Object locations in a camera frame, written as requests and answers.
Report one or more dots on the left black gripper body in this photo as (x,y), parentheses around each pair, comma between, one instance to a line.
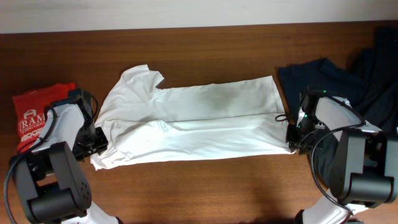
(93,140)

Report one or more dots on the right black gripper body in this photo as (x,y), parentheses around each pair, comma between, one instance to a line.
(305,135)

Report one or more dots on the white t-shirt with graphic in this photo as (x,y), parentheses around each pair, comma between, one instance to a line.
(144,123)

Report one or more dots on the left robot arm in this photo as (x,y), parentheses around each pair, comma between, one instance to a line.
(49,181)

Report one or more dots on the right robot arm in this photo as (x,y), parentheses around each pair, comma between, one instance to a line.
(353,162)

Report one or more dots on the dark navy garment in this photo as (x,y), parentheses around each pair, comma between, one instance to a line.
(314,93)

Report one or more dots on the folded red t-shirt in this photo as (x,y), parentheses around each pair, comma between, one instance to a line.
(30,108)

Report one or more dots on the black garment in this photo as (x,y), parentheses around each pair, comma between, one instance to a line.
(377,67)

